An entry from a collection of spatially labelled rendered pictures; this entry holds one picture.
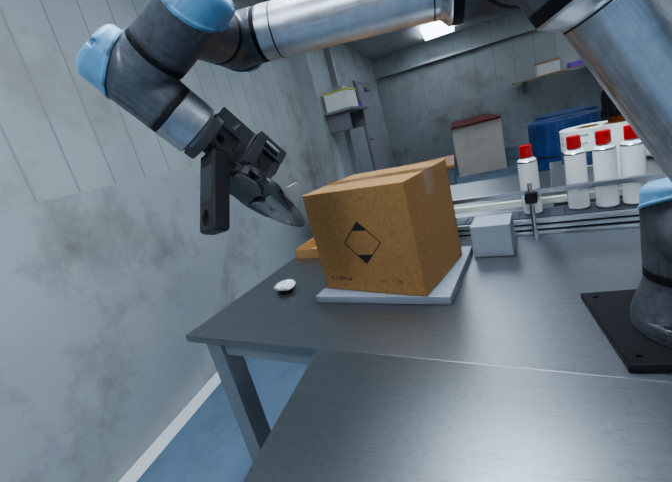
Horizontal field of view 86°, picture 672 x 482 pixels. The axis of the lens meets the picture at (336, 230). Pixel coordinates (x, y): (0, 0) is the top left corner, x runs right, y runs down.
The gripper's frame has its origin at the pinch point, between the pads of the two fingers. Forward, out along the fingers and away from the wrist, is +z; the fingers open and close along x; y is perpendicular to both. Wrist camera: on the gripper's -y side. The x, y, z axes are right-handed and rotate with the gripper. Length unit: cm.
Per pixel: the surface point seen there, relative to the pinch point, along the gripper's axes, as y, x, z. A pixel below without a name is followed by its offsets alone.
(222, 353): -18, 50, 23
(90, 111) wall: 70, 160, -48
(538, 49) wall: 802, 153, 443
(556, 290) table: 12, -23, 49
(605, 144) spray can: 57, -32, 55
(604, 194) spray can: 49, -29, 65
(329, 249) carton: 13.2, 22.5, 24.2
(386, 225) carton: 15.9, 2.9, 22.6
